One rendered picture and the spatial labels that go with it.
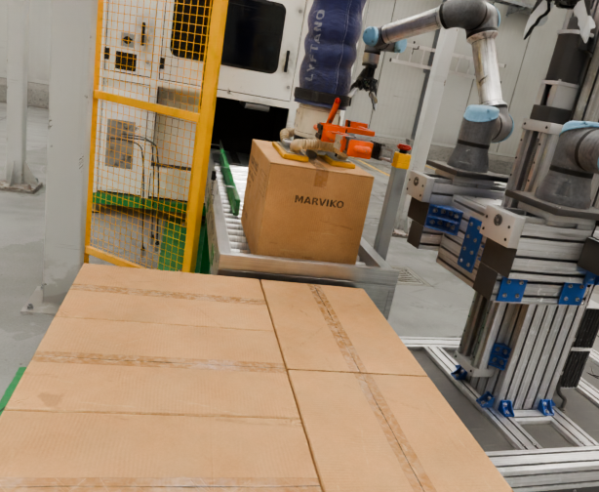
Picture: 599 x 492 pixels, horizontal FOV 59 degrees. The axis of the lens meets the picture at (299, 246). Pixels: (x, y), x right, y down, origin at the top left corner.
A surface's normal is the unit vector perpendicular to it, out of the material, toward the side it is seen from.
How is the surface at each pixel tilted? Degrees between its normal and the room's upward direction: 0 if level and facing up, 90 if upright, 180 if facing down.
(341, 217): 90
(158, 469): 0
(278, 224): 90
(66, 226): 90
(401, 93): 90
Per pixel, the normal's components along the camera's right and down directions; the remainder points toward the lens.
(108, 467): 0.17, -0.94
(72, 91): 0.18, 0.32
